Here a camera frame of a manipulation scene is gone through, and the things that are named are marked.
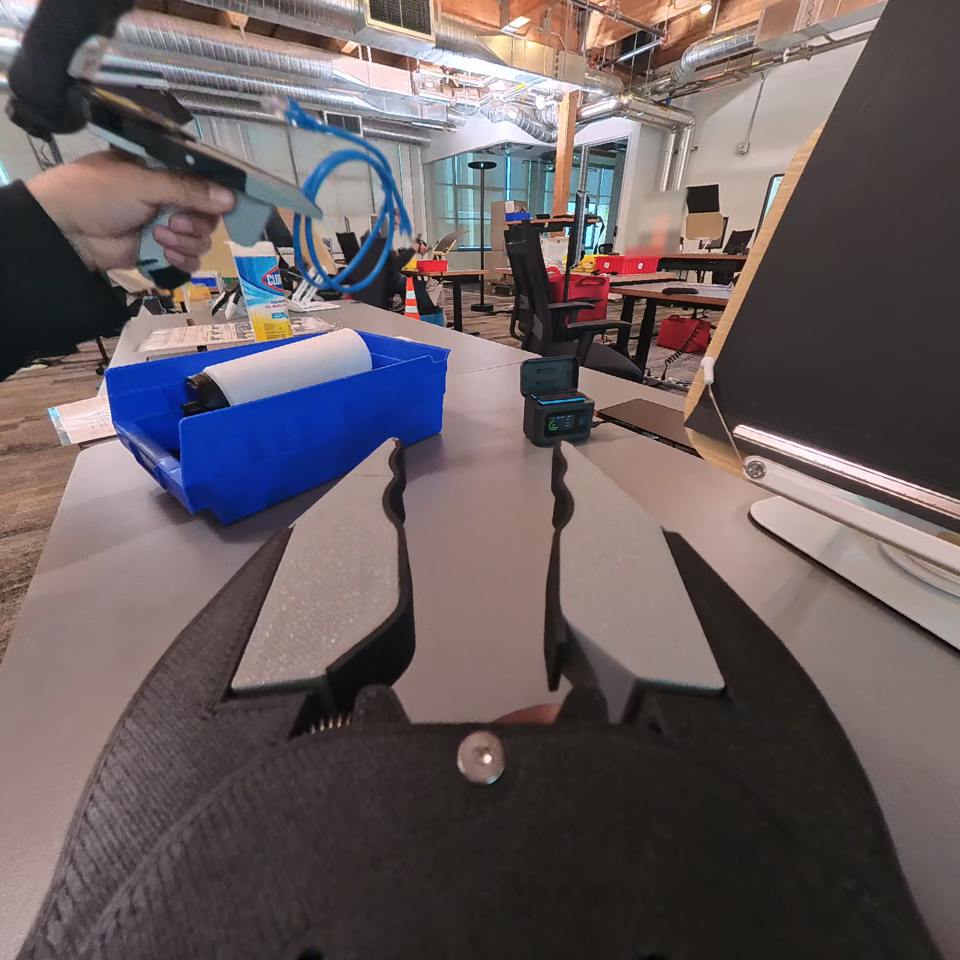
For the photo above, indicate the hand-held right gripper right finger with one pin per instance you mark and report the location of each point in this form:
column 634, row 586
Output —
column 637, row 600

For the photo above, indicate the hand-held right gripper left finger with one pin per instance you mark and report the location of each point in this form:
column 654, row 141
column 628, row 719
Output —
column 330, row 600

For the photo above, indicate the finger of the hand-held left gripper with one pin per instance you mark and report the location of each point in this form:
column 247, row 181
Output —
column 270, row 193

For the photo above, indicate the blue plastic bin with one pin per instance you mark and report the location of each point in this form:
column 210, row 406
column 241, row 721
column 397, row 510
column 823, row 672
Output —
column 300, row 442

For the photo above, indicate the person's left hand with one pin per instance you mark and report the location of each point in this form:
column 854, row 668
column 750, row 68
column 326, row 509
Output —
column 105, row 202

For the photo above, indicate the disinfectant wipes canister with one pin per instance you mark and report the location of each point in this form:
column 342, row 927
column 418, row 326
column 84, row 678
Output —
column 262, row 292

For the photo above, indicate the white lattice stand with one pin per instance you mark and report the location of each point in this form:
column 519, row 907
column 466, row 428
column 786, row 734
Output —
column 311, row 296

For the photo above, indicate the printed label sheet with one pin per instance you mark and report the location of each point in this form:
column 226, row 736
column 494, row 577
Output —
column 225, row 334

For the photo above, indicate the orange traffic cone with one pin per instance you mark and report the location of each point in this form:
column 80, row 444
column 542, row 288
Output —
column 412, row 300

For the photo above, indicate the black flat device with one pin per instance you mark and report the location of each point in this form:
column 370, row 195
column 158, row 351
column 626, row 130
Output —
column 645, row 420

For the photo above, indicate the black battery charging case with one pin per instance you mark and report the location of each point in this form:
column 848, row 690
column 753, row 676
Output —
column 559, row 420

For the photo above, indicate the wood-edged office desk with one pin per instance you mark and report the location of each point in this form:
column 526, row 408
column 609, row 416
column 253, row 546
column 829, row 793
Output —
column 675, row 294
column 457, row 274

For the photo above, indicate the black floor lamp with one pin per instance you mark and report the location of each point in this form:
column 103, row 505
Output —
column 484, row 225

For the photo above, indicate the ceiling vent grille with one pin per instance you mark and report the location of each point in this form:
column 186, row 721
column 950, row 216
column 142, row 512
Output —
column 401, row 15

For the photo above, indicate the black office chair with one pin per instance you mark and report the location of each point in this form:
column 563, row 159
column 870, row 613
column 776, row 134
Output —
column 540, row 300

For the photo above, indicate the clear sleeve with paper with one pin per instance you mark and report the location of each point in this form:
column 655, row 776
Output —
column 82, row 420

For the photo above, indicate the black board on white stand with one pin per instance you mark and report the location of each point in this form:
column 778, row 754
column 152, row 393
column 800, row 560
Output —
column 862, row 262

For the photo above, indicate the silver air duct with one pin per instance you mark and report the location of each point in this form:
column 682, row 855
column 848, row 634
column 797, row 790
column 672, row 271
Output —
column 225, row 45
column 390, row 120

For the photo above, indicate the wooden support post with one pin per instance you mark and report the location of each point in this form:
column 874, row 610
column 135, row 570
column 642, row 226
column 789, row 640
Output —
column 565, row 150

